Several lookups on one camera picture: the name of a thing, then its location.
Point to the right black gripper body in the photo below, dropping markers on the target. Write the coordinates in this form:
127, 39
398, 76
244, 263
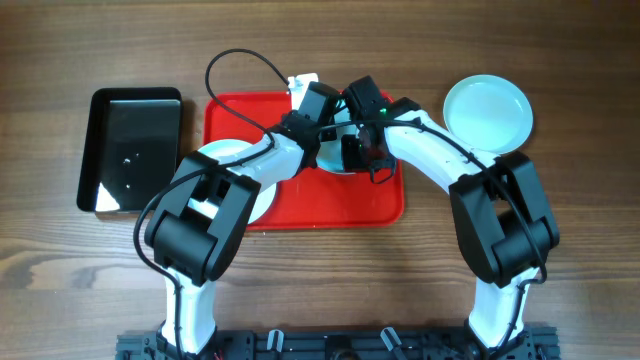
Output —
353, 155

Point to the light blue plate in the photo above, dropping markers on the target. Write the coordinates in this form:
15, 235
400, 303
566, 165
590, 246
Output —
489, 113
329, 155
227, 147

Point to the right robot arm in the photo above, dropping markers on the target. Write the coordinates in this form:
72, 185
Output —
504, 224

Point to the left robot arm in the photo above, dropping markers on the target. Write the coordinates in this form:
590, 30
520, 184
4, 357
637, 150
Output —
195, 225

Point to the red plastic tray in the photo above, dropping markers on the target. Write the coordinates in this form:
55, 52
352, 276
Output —
315, 198

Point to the black rectangular tray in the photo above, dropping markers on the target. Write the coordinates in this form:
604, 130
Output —
131, 147

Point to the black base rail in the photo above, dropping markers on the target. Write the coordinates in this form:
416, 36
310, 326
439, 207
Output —
534, 343

